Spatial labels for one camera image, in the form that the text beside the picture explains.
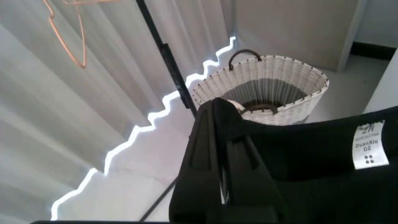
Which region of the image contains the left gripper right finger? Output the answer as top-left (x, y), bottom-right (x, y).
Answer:
top-left (224, 136), bottom-right (287, 223)

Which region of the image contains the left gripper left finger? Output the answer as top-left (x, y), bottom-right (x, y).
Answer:
top-left (169, 99), bottom-right (224, 223)

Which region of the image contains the black garment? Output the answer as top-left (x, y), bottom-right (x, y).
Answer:
top-left (213, 97), bottom-right (398, 224)

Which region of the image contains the black clothes rack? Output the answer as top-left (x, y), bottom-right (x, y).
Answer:
top-left (135, 0), bottom-right (199, 223)

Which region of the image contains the white laundry basket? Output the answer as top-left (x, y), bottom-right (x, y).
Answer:
top-left (192, 49), bottom-right (330, 126)

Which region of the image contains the pink clothes hanger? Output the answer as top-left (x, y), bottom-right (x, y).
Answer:
top-left (42, 0), bottom-right (119, 70)

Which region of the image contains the white curtain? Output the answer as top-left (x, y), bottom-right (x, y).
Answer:
top-left (0, 0), bottom-right (238, 224)

